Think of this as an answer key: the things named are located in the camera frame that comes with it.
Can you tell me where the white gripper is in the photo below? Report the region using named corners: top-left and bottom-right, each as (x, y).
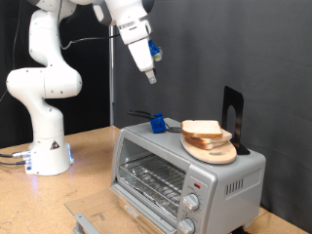
top-left (127, 37), bottom-right (158, 86)

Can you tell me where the black spatula with blue block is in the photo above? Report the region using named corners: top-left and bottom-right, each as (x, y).
top-left (127, 109), bottom-right (183, 135)

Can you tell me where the glass oven door with handle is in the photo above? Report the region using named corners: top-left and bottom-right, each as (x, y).
top-left (63, 185), bottom-right (178, 234)

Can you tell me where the silver oven knob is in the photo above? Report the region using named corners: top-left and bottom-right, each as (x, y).
top-left (177, 217), bottom-right (196, 234)
top-left (182, 193), bottom-right (201, 212)

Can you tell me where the wooden crate under oven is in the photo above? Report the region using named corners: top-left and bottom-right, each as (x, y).
top-left (118, 196), bottom-right (167, 234)

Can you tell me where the silver toaster oven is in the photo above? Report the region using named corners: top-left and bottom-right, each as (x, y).
top-left (110, 117), bottom-right (267, 234)

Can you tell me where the vertical metal pole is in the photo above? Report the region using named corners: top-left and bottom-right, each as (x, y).
top-left (107, 24), bottom-right (115, 127)

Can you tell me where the black curtain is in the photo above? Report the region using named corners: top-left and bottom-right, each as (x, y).
top-left (0, 0), bottom-right (113, 149)

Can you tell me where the grey backdrop cloth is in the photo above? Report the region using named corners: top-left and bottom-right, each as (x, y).
top-left (113, 0), bottom-right (312, 233)

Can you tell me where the white bread slice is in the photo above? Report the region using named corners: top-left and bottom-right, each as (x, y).
top-left (189, 129), bottom-right (234, 145)
top-left (183, 136), bottom-right (229, 151)
top-left (180, 119), bottom-right (224, 140)

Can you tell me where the black metal bookend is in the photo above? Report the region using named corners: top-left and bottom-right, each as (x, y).
top-left (221, 85), bottom-right (252, 156)

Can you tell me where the oval wooden cutting board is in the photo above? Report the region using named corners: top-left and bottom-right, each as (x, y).
top-left (179, 134), bottom-right (238, 166)

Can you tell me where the aluminium foil sheet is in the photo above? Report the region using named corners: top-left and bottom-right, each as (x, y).
top-left (118, 172), bottom-right (180, 217)

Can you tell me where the wire oven rack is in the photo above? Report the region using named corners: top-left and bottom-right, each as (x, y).
top-left (118, 153), bottom-right (187, 218)

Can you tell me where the cable with silver connector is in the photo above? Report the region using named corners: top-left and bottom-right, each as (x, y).
top-left (0, 149), bottom-right (32, 160)

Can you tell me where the black base cable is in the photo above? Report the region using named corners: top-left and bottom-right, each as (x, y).
top-left (0, 159), bottom-right (27, 167)

